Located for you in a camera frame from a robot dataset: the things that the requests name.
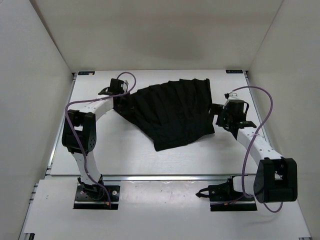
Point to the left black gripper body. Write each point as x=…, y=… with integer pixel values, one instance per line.
x=121, y=92

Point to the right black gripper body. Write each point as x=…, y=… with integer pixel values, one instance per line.
x=223, y=119

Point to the black pleated skirt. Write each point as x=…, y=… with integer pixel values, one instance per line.
x=172, y=114

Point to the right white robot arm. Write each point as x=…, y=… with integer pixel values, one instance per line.
x=276, y=177

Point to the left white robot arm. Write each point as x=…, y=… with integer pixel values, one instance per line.
x=79, y=135

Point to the left blue corner label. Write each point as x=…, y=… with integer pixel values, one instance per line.
x=86, y=73

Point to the blue corner label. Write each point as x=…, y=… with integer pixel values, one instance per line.
x=234, y=71
x=86, y=73

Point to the right blue corner label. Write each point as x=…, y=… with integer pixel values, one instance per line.
x=234, y=71

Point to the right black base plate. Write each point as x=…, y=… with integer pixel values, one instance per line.
x=223, y=198

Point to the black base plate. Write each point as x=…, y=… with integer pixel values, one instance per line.
x=85, y=201
x=223, y=198

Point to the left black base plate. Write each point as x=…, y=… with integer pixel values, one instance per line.
x=85, y=201

